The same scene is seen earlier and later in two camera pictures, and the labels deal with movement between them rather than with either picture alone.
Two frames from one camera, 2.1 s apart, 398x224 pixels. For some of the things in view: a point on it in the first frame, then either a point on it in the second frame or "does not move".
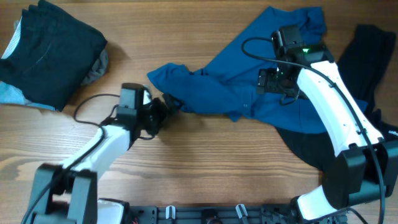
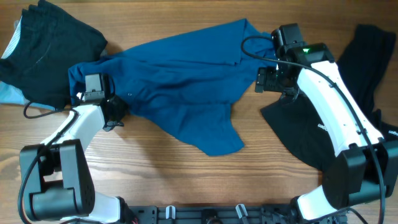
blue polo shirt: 228,84 to 194,82
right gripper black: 266,81 does not move
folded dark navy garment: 52,55 does not move
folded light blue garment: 10,93 does not move
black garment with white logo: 365,65 does not move
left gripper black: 158,111 to 115,123
